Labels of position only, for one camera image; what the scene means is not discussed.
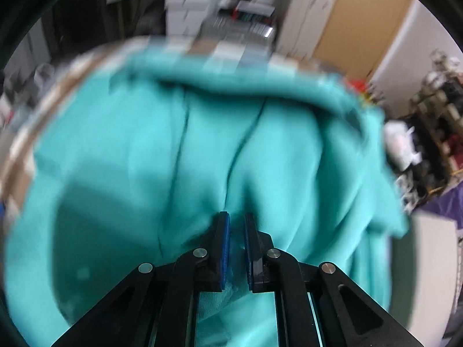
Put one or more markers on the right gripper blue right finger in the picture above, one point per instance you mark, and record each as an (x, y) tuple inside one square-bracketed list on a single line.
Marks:
[(256, 243)]

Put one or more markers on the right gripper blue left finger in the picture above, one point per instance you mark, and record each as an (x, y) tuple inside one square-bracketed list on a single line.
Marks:
[(219, 251)]

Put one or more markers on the teal hooded sweatshirt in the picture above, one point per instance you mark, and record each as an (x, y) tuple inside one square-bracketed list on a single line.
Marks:
[(143, 157)]

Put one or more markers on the grey-green bed headboard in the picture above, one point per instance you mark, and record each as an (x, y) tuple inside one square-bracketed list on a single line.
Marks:
[(424, 276)]

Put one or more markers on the white plastic bag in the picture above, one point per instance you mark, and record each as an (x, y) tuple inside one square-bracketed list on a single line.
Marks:
[(398, 139)]

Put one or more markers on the purple bag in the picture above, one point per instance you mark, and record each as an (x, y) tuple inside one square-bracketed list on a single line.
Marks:
[(449, 205)]

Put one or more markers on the checkered bed sheet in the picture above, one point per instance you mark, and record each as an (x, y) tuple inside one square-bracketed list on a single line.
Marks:
[(26, 125)]

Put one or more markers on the wooden shoe rack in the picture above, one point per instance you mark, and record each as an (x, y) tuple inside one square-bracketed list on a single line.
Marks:
[(435, 125)]

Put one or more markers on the white tall cabinet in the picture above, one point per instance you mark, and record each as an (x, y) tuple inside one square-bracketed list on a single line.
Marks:
[(303, 25)]

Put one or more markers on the tan wooden door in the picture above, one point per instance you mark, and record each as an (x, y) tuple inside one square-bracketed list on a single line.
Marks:
[(358, 34)]

